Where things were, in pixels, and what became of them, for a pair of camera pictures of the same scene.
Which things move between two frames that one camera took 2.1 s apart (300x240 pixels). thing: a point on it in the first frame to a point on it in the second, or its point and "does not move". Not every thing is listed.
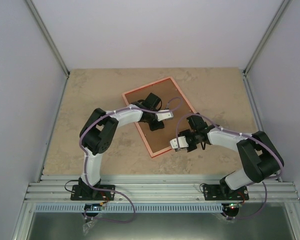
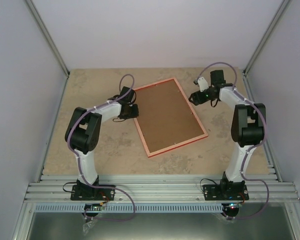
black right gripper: [184, 132] to [197, 97]
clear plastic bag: [86, 226] does not move
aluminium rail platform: [57, 188] does not move
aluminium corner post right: [283, 6] does not move
